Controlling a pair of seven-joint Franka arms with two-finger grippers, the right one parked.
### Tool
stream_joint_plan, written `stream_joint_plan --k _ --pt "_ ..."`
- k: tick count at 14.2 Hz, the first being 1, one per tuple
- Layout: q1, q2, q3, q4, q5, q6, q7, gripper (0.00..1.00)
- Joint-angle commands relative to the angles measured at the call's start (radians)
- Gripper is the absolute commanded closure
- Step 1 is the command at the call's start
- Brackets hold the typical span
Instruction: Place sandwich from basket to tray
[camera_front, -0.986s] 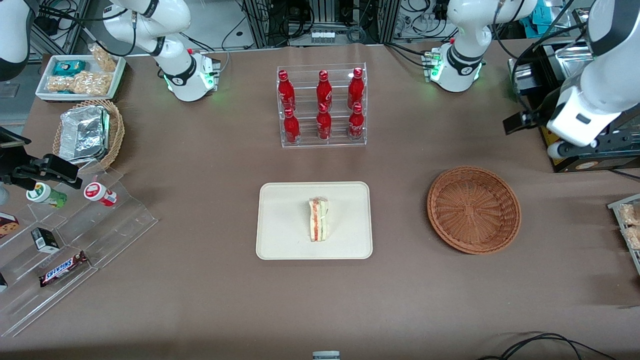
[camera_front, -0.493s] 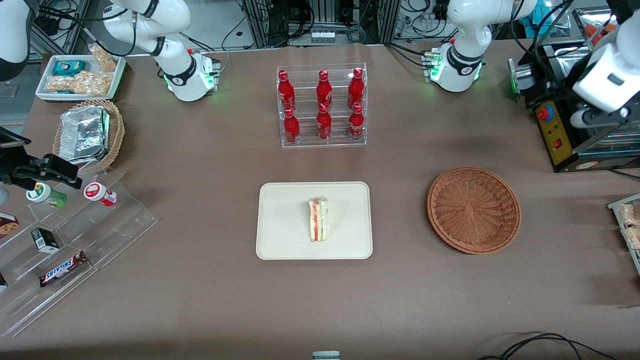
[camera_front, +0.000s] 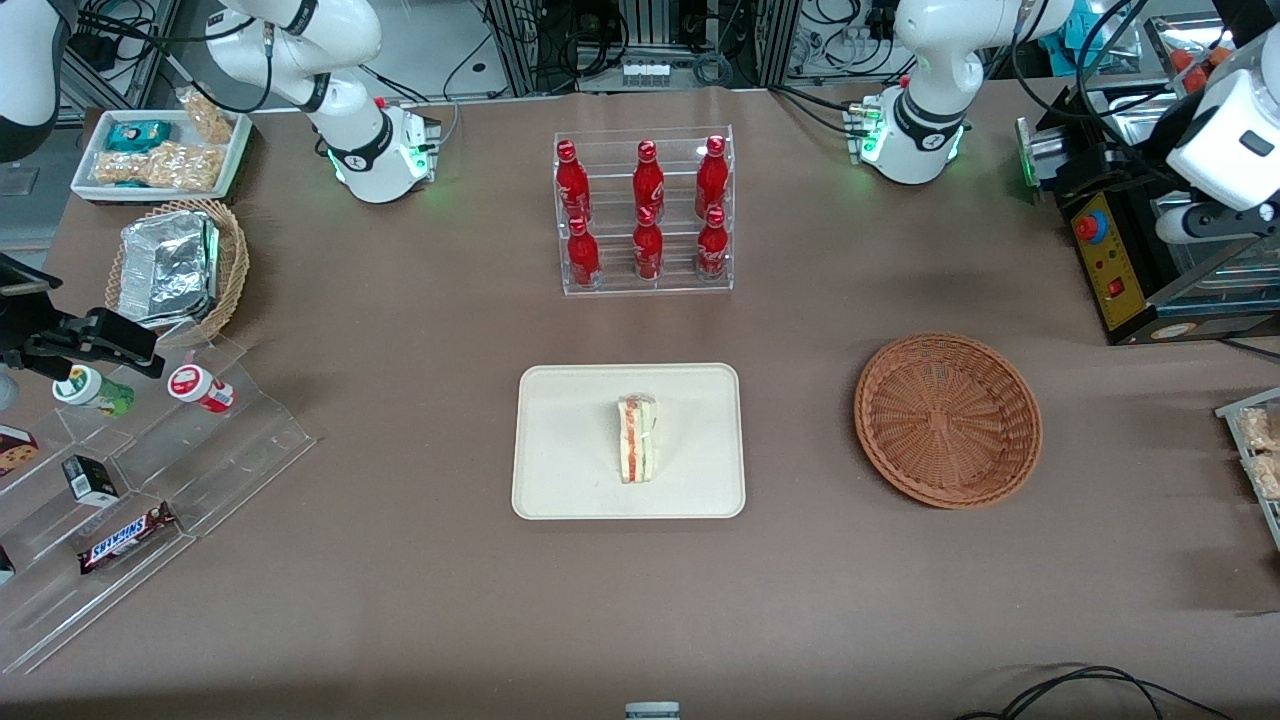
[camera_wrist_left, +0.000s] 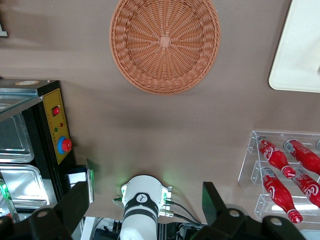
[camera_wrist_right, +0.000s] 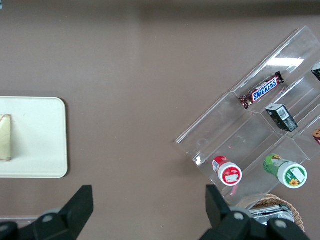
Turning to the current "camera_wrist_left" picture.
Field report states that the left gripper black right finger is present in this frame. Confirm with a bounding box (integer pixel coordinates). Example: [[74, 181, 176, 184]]
[[191, 181, 261, 240]]

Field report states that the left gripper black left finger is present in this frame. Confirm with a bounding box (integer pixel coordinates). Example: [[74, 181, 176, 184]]
[[28, 179, 90, 240]]

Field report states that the beige plastic tray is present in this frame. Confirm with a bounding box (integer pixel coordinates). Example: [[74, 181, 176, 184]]
[[268, 0, 320, 94]]

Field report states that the round brown wicker basket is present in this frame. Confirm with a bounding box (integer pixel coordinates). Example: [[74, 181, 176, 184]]
[[108, 0, 222, 97]]

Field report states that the silver metal box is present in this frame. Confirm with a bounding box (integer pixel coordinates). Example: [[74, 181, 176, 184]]
[[65, 158, 96, 204]]

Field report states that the steel food pan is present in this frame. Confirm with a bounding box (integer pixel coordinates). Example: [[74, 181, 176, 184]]
[[0, 163, 50, 209], [0, 113, 35, 164]]

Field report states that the clear acrylic bottle rack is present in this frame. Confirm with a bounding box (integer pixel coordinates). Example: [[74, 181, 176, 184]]
[[237, 129, 320, 224]]

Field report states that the red cola bottle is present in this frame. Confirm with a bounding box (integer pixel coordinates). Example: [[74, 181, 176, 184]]
[[259, 167, 304, 224], [282, 139, 320, 176], [292, 168, 320, 209], [257, 135, 297, 179]]

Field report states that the red emergency knob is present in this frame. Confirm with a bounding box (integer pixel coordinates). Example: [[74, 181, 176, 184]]
[[57, 136, 73, 155]]

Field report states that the black food warmer case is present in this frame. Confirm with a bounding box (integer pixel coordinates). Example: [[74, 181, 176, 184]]
[[0, 79, 76, 219]]

